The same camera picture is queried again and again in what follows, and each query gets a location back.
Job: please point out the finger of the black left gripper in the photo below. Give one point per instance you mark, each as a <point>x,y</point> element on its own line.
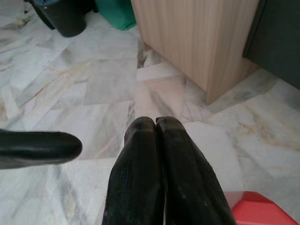
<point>35,150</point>

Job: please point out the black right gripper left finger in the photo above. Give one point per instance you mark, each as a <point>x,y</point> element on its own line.
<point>136,175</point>

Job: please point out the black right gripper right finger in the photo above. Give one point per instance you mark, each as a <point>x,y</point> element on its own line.
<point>187,182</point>

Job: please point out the red plastic stool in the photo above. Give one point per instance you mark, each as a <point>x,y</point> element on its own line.
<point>262,211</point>

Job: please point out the black waste bin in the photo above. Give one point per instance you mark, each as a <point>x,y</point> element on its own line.
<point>65,18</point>

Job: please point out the light wooden cabinet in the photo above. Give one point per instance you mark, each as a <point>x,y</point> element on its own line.
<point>187,35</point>

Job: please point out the green plastic bag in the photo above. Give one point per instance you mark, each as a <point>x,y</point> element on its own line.
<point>117,14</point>

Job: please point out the black box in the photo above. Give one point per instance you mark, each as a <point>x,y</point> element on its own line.
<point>276,35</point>

